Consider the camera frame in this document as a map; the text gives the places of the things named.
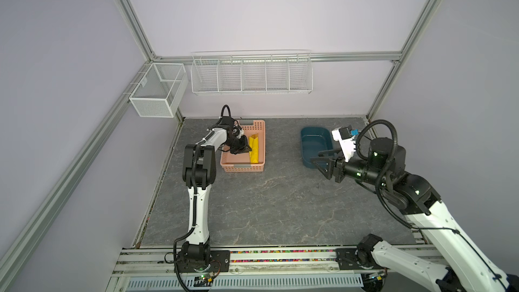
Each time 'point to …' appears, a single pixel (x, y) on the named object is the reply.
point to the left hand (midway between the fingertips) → (252, 149)
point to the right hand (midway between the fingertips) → (315, 158)
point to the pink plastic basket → (240, 162)
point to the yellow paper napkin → (253, 142)
